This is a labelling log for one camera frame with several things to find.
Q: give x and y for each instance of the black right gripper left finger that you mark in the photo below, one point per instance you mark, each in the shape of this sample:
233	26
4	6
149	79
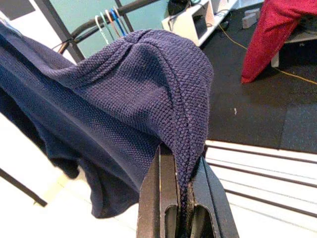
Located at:
153	198

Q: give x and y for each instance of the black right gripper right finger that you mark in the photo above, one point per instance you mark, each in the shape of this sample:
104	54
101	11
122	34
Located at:
213	198

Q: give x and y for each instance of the dark navy blue shirt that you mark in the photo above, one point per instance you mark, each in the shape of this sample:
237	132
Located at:
128	94

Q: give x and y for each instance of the mint green plastic hanger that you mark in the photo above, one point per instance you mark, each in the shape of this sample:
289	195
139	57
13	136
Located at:
107	24

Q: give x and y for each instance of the blue plastic hanger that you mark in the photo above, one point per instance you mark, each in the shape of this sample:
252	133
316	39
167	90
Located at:
118	21

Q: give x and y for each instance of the orange plastic hanger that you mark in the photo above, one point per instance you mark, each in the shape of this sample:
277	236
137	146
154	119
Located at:
112	21

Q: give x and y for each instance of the white plastic hanger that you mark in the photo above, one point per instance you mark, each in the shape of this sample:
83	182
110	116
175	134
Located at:
98	23

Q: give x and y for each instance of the black sliding door floor track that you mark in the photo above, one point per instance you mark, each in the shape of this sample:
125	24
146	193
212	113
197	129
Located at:
260	171

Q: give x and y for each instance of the black clothes rack leg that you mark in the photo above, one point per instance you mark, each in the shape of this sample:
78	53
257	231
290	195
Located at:
24	189

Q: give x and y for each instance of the white shelf unit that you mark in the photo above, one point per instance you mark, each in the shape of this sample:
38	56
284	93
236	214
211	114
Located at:
178	27

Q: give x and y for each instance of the red cloth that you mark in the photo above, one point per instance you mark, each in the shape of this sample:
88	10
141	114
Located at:
272	29

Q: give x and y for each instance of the small grey box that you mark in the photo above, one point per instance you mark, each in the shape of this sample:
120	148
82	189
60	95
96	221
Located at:
250	18

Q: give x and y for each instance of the black bag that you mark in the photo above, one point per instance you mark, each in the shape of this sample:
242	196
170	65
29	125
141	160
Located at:
177	6

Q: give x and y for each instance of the white table frame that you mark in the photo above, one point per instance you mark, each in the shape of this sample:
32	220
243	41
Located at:
275	59

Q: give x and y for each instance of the black upright post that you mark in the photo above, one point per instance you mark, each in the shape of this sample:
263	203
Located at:
127	23

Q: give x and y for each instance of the black clothes rail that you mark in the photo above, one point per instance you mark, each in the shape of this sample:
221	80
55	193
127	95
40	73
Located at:
84	27

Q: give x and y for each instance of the black wall trim strip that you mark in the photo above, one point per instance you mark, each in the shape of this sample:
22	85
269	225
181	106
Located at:
55	22

